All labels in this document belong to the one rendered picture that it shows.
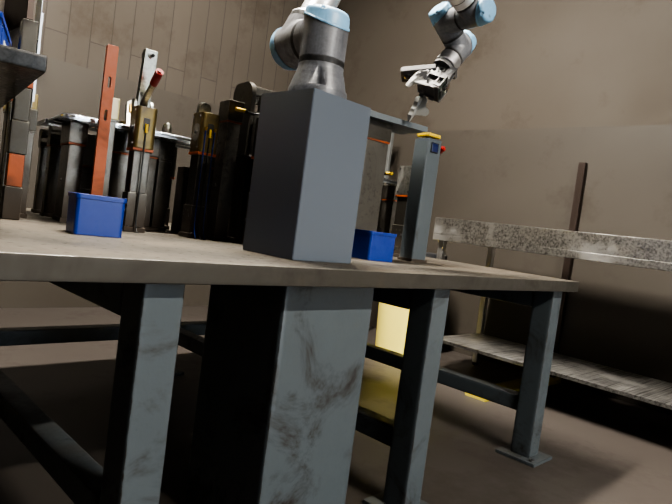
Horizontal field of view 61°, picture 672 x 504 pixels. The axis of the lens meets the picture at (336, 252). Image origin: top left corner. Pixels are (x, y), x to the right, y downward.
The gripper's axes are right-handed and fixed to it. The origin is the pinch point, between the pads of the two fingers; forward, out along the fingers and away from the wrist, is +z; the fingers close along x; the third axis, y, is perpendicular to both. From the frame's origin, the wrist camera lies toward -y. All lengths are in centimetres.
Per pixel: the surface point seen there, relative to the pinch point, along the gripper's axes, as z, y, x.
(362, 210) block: 29.5, 1.7, 20.6
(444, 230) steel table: -49, -12, 147
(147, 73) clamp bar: 48, -54, -28
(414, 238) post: 19.3, 14.5, 41.1
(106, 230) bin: 91, -19, -32
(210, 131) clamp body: 47, -36, -14
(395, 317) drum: -10, -25, 210
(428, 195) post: 4.6, 11.2, 35.0
